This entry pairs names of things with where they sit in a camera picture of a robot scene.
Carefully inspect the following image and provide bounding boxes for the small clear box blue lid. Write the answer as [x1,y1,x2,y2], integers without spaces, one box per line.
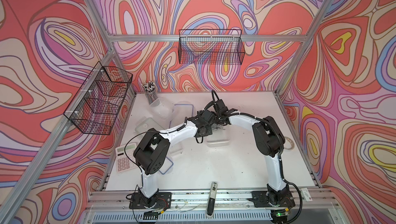
[169,143,184,157]

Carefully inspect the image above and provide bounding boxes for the clear lunch box green lid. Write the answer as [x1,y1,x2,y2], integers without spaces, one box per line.
[149,97,174,119]

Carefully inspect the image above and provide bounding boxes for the translucent green lunch box lid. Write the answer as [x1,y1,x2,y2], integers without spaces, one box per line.
[135,117,164,134]

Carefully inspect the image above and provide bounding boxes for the grey striped cloth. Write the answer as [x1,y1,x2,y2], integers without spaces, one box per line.
[211,124,226,132]

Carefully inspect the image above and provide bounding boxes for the large clear box blue lid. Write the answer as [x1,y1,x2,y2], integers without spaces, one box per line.
[204,128,230,147]

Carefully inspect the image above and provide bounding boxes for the small blue rimmed lid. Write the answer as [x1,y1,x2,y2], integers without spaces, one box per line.
[159,157,174,175]

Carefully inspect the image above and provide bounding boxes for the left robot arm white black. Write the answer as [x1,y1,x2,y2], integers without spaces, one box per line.
[133,110,217,199]

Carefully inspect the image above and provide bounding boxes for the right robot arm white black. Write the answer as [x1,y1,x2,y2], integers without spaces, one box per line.
[213,99,289,206]

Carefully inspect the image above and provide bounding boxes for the mesh pen cup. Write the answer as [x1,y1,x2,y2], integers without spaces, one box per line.
[143,81,158,104]

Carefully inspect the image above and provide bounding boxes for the tape roll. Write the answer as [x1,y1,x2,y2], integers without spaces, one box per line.
[284,137,295,150]

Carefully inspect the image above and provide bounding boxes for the white calculator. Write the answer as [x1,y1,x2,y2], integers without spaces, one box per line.
[115,143,137,173]

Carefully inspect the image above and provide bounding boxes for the white red label tag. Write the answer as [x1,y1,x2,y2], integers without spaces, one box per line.
[301,188,312,202]

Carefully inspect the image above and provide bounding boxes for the black wire basket back wall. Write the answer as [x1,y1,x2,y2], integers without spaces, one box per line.
[178,28,245,65]

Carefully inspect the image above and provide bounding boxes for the black wire basket wall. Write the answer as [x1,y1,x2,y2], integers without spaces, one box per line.
[178,28,245,65]
[64,62,133,135]

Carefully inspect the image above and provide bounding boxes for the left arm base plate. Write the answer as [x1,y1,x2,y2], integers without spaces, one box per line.
[128,192,172,210]

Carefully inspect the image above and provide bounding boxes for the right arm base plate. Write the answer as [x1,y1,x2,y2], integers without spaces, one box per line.
[247,191,296,209]

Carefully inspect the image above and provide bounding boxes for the aluminium frame rail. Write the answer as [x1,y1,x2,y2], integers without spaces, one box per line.
[108,34,308,42]

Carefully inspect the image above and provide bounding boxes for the black wire basket left wall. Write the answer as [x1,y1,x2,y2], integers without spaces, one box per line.
[64,62,133,135]

